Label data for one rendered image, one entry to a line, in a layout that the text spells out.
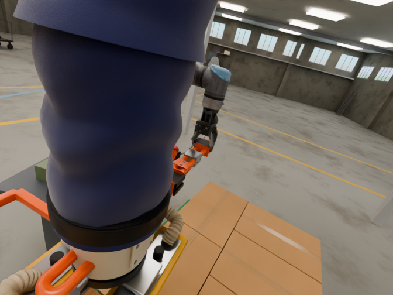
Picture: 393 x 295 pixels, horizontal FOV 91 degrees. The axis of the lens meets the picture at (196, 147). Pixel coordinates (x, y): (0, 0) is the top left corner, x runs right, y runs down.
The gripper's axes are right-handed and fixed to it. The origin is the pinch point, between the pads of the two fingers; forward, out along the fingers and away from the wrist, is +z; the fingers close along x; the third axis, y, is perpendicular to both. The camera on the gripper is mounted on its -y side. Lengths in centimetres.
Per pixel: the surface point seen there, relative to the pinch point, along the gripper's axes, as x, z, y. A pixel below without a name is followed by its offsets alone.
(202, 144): 0.3, -2.0, 2.6
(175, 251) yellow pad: 14, 11, 48
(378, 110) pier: 531, 19, -1232
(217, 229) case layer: 21, 66, -22
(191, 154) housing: 0.3, -1.2, 14.2
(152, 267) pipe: 12, 8, 57
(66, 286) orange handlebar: 4, -1, 72
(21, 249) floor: -107, 120, 34
